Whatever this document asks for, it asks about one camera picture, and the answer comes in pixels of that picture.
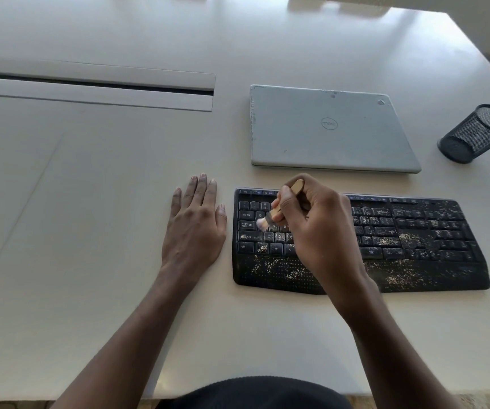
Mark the person's right hand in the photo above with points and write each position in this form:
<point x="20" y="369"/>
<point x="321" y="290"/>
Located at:
<point x="326" y="238"/>

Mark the person's left hand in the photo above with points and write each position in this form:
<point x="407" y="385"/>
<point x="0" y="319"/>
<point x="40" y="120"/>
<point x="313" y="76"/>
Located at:
<point x="194" y="232"/>

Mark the small wooden brush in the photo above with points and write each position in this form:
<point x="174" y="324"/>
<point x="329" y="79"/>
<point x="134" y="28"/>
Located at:
<point x="297" y="185"/>

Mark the black keyboard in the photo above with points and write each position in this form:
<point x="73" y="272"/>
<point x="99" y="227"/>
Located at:
<point x="432" y="251"/>

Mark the person's left forearm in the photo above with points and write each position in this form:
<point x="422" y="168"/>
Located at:
<point x="125" y="349"/>

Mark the person's right forearm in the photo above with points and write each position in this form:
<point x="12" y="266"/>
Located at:
<point x="398" y="366"/>

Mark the person's black clothing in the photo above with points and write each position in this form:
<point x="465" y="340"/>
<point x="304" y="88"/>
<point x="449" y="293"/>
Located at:
<point x="253" y="394"/>

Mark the silver laptop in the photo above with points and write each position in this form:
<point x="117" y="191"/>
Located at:
<point x="296" y="140"/>

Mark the black mesh pen holder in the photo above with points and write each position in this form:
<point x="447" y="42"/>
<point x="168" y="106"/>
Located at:
<point x="471" y="138"/>

